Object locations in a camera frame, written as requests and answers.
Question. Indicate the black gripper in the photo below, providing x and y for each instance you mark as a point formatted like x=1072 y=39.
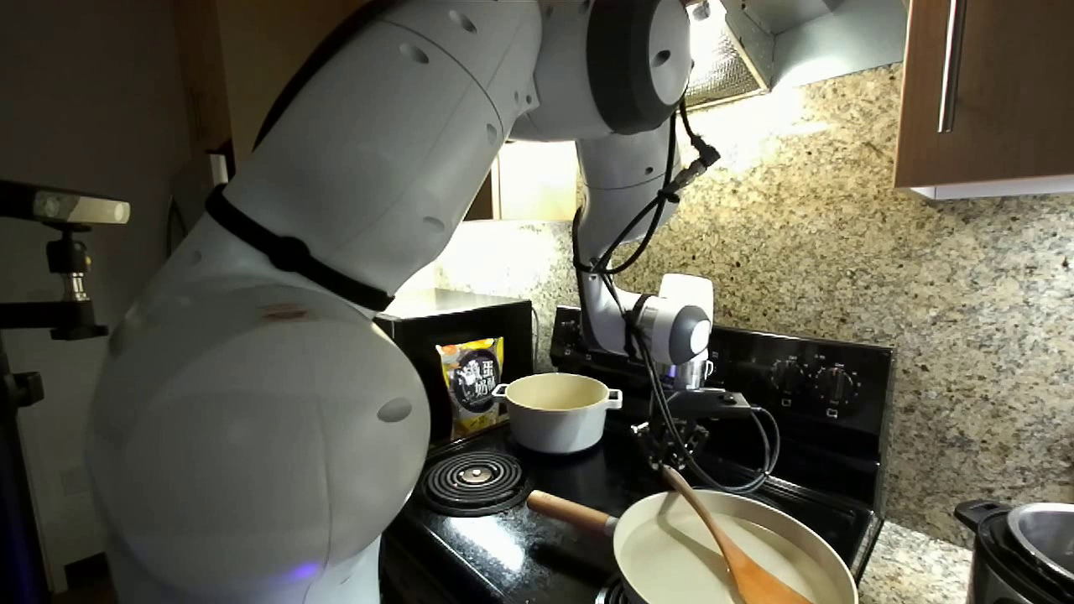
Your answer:
x=665 y=422

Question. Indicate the wooden cooking spoon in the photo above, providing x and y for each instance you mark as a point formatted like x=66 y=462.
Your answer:
x=761 y=582

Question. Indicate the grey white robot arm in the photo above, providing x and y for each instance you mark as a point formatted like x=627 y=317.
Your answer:
x=325 y=223

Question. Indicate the black electric stove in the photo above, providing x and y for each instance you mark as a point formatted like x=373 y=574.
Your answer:
x=827 y=389

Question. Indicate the black coil burner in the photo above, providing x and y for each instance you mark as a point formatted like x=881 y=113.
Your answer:
x=476 y=476

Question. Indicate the yellow black snack bag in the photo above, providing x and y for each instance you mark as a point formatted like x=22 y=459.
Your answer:
x=470 y=388

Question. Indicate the black pot at right edge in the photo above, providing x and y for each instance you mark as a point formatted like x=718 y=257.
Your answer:
x=994 y=573

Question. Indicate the steel range hood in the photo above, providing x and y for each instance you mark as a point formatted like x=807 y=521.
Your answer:
x=807 y=44

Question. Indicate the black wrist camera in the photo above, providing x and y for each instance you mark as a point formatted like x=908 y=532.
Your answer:
x=710 y=402

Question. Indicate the dark brown wall cabinet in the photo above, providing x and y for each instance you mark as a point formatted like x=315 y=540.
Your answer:
x=1007 y=87

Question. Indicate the light-edged wooden wall cabinet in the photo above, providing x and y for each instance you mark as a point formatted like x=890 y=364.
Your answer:
x=271 y=67

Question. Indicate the black camera stand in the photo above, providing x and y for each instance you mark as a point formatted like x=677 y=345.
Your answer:
x=69 y=314

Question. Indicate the grey stereo camera bar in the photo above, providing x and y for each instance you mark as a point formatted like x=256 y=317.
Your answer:
x=80 y=206

